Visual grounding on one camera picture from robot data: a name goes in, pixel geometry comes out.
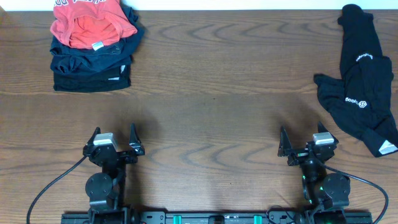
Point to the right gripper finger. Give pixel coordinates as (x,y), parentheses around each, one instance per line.
(285,146)
(322,128)

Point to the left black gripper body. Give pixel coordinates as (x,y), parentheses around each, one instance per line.
(121,153)

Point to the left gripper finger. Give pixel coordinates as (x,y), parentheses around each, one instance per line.
(92,138)
(134,141)

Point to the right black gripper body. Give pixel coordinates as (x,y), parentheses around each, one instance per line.
(301,154)

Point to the black t-shirt white logo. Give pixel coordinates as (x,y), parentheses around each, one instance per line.
(360,101)

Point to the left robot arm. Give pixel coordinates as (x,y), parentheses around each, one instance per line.
(106,188)

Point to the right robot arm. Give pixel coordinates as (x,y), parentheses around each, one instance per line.
(328,193)

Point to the black folded t-shirt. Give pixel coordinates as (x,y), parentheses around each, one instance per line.
(108,80)

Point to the navy folded t-shirt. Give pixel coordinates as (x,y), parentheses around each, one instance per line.
(70,61)

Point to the red folded t-shirt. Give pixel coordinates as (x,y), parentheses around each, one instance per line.
(80,24)

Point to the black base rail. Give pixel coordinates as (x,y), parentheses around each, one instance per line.
(273,216)

